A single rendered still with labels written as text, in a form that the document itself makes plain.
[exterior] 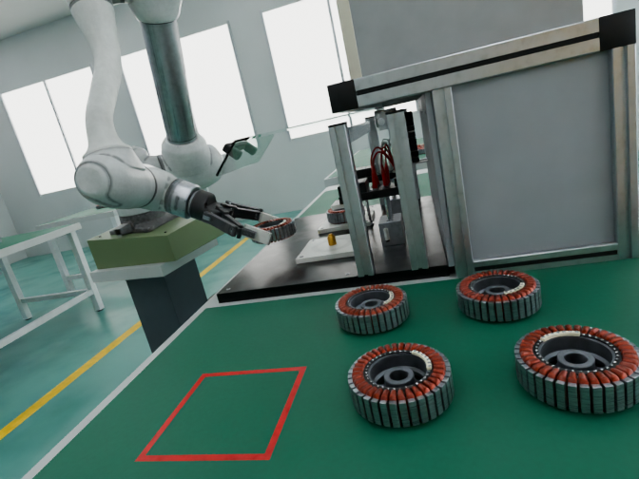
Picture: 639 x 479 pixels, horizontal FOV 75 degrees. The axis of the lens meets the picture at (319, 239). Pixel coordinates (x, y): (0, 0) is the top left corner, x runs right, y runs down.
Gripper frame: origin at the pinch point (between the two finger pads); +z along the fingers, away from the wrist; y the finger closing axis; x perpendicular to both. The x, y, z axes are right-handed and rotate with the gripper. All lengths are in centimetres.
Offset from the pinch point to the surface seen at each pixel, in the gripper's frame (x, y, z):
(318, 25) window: 98, -472, -117
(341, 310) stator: 5.8, 37.2, 22.2
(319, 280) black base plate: 1.0, 20.1, 16.6
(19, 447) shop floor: -147, -25, -90
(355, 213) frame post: 16.2, 20.0, 18.9
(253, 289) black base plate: -5.9, 20.0, 4.2
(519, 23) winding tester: 54, 11, 35
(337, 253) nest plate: 2.9, 7.7, 17.5
